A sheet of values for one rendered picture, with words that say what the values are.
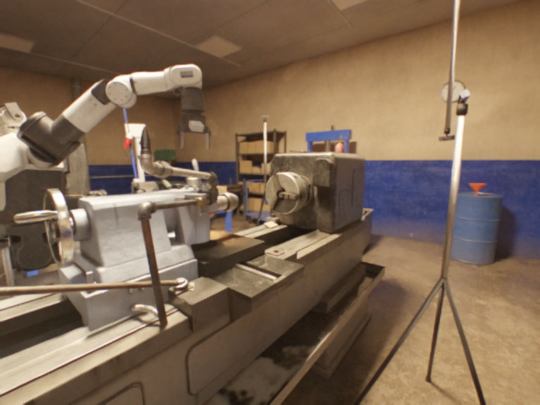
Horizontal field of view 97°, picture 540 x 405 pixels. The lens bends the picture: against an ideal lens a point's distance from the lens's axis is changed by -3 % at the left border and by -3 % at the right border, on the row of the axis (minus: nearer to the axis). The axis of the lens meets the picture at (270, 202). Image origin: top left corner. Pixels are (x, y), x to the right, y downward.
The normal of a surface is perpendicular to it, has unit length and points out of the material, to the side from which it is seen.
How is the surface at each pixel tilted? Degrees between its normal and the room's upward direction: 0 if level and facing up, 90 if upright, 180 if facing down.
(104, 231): 76
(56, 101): 90
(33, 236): 80
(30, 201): 92
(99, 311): 90
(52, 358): 0
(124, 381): 90
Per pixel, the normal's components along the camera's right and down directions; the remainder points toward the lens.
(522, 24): -0.62, 0.12
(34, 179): 0.95, 0.07
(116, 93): 0.33, 0.22
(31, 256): 0.72, -0.07
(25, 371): 0.00, -0.99
